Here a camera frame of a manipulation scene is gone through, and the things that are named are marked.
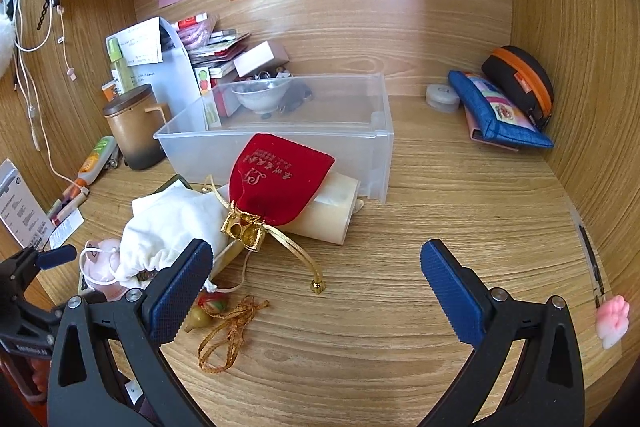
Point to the black case with orange zip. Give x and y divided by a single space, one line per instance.
525 77

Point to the pink macaron candle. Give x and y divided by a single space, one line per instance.
100 264

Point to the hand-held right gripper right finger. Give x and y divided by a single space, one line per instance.
450 294

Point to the clear ruler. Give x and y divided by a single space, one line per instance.
590 252

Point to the pink card case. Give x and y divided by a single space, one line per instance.
492 142

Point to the card with coloured dots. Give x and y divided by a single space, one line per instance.
207 97

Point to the pink paw toy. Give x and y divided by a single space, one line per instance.
612 322

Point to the white file holder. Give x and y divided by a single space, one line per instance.
170 72

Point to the white small box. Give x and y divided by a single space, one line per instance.
257 57

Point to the wooden desk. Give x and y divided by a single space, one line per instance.
350 332

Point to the white instruction booklet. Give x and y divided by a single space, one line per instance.
20 207

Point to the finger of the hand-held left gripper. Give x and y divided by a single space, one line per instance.
56 257

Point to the cream candle cup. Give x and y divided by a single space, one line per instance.
325 212

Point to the white fluffy item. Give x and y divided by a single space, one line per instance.
5 42

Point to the round white container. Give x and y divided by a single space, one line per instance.
442 98

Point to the white paper label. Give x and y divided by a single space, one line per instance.
67 229

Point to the white ceramic bowl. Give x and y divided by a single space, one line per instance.
260 94

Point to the blue fabric zip pouch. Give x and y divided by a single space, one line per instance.
500 107

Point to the green and orange tube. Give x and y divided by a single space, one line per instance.
95 159

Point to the light green bottle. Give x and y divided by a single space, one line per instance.
119 67

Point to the clear plastic storage box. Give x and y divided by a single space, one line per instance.
300 132

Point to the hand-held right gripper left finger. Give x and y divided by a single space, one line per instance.
175 294

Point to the stack of booklets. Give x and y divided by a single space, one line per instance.
220 52

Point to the brown mug with lid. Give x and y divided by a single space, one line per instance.
132 127

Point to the small orange box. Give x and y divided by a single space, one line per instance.
110 92

